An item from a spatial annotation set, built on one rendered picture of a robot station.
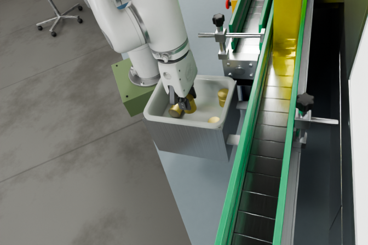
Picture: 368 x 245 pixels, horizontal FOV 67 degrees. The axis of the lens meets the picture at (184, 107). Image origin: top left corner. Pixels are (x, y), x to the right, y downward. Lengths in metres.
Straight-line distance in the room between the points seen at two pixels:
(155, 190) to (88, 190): 0.46
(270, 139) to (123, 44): 0.34
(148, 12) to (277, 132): 0.34
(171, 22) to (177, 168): 0.53
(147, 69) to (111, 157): 1.09
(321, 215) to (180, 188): 0.39
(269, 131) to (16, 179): 2.06
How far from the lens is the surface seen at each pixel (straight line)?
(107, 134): 2.19
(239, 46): 0.81
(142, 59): 1.04
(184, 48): 0.59
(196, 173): 0.91
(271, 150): 0.58
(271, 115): 0.63
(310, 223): 0.85
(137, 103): 1.09
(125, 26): 0.53
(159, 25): 0.54
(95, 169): 2.06
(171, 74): 0.61
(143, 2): 0.53
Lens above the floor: 1.54
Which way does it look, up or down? 47 degrees down
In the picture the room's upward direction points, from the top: 19 degrees counter-clockwise
